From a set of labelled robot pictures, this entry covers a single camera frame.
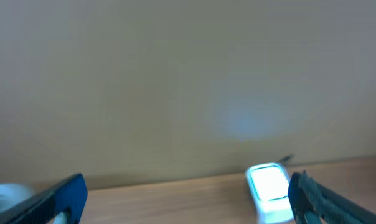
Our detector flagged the white barcode scanner box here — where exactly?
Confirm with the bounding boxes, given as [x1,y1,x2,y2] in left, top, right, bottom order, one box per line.
[245,162,294,224]

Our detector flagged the grey plastic shopping basket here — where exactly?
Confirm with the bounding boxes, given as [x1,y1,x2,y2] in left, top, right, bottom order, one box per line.
[0,183,34,213]

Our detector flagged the black scanner cable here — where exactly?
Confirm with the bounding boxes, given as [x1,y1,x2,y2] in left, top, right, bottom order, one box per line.
[276,154,294,166]

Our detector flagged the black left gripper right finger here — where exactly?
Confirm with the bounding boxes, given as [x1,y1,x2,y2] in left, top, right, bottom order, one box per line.
[288,172,376,224]

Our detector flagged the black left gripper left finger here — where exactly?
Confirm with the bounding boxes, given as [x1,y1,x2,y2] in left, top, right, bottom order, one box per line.
[0,174,88,224]

